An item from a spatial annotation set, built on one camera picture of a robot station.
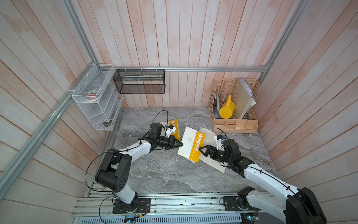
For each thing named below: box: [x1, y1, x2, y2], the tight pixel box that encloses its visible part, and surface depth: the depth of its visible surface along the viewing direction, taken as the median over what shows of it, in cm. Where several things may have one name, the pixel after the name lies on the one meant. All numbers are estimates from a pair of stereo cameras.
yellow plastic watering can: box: [219, 94, 236, 119], surface depth 100 cm
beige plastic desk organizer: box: [208, 77, 261, 134], surface depth 103 cm
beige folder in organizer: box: [234, 77, 257, 120], surface depth 97 cm
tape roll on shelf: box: [83, 89, 102, 102], surface depth 75 cm
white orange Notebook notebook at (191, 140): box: [177, 126, 206, 164], surface depth 86 cm
